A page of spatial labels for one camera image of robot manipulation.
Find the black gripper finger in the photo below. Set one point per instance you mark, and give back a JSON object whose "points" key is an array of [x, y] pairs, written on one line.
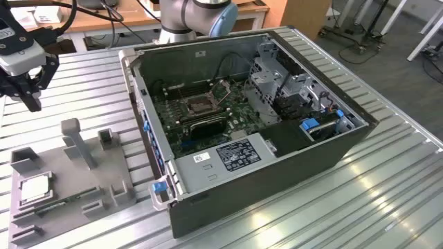
{"points": [[8, 86], [33, 99]]}

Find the silver CPU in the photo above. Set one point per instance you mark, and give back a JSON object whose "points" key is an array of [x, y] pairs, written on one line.
{"points": [[35, 189]]}

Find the black RAM slot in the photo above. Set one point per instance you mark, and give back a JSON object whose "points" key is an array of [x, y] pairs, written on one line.
{"points": [[200, 118], [187, 88]]}

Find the CPU socket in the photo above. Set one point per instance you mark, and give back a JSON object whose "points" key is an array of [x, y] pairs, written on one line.
{"points": [[204, 106]]}

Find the white cardboard box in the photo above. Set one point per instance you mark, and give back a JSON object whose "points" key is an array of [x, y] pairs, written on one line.
{"points": [[48, 14]]}

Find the grey parts rack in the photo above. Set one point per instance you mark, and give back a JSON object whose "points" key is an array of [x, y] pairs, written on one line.
{"points": [[85, 171]]}

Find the wooden desk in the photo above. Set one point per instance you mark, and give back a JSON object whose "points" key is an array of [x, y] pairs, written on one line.
{"points": [[137, 22]]}

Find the green RAM stick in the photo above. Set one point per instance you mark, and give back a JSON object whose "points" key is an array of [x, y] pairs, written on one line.
{"points": [[69, 201]]}

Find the blue case latch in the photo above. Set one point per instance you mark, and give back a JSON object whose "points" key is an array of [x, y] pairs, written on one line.
{"points": [[159, 188]]}

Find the black square board cover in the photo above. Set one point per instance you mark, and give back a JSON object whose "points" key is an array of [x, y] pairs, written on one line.
{"points": [[207, 129]]}

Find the silver power supply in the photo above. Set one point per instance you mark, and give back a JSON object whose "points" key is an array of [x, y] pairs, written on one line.
{"points": [[207, 171]]}

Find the green motherboard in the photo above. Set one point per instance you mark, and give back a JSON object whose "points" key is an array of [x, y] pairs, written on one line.
{"points": [[239, 111]]}

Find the silver drive cage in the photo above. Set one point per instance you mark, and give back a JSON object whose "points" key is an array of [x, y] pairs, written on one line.
{"points": [[266, 80]]}

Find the open black PC case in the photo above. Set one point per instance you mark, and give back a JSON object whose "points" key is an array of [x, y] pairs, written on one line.
{"points": [[263, 181]]}

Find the black plastic shroud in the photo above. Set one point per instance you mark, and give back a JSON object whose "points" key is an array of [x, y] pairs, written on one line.
{"points": [[283, 140]]}

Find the hard disk in blue carrier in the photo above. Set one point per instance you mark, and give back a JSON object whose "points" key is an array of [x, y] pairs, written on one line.
{"points": [[311, 124]]}

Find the wooden cabinet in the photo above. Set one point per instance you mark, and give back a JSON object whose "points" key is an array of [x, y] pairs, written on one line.
{"points": [[300, 15]]}

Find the black wheeled equipment stand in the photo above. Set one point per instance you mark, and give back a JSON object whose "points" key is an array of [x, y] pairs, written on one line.
{"points": [[371, 23]]}

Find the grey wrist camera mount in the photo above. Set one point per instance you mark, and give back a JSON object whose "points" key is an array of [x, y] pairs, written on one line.
{"points": [[20, 61]]}

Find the white table frame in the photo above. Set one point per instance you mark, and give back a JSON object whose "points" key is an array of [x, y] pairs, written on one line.
{"points": [[424, 39]]}

